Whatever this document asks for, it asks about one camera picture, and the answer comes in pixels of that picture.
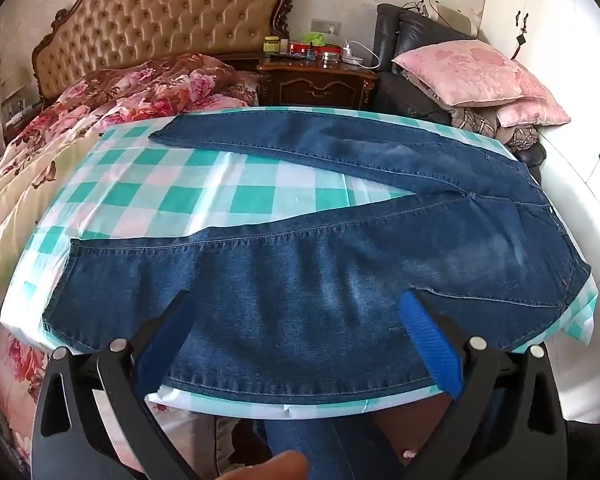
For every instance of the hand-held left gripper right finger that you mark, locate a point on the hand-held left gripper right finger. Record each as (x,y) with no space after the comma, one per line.
(430,340)

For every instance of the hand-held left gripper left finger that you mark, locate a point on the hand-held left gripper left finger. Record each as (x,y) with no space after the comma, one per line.
(160,332)

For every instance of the blue denim pants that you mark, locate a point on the blue denim pants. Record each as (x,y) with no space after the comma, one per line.
(305,280)

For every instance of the person's left hand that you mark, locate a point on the person's left hand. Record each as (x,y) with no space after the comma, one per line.
(272,467)

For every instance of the person's leg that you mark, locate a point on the person's leg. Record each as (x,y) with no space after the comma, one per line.
(320,440)

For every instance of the green white checked cloth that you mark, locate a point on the green white checked cloth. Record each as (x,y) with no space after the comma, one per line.
(205,180)

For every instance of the cream floral blanket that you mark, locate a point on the cream floral blanket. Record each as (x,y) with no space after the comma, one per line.
(25,200)

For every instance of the plaid blanket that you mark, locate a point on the plaid blanket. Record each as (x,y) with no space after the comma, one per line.
(485,125)

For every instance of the red floral quilt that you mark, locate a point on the red floral quilt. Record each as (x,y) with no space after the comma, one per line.
(150,85)

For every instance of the small pink pillow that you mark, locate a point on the small pink pillow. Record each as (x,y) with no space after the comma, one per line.
(530,112)

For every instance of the large pink pillow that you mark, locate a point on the large pink pillow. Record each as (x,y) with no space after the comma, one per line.
(470,72)

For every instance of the dark wooden nightstand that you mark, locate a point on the dark wooden nightstand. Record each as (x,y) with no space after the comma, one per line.
(315,85)

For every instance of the white wardrobe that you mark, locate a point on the white wardrobe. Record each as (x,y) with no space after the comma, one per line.
(570,85)

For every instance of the round metal tin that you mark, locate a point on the round metal tin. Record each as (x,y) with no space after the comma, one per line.
(330,59)

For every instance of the white charger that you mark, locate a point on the white charger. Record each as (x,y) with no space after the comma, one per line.
(349,51)

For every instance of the yellow lidded jar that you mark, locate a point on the yellow lidded jar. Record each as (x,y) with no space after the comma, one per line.
(270,44)

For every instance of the black leather armchair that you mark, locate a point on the black leather armchair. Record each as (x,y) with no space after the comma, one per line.
(405,30)

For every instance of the red flat box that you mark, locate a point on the red flat box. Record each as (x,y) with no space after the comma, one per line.
(302,49)

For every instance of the tufted beige bed headboard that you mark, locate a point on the tufted beige bed headboard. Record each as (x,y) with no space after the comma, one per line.
(165,15)

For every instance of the green plastic bag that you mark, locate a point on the green plastic bag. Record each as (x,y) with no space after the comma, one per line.
(314,38)

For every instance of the beige cushion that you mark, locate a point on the beige cushion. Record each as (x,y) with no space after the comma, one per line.
(454,16)

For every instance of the wall socket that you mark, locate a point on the wall socket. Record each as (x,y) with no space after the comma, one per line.
(326,27)

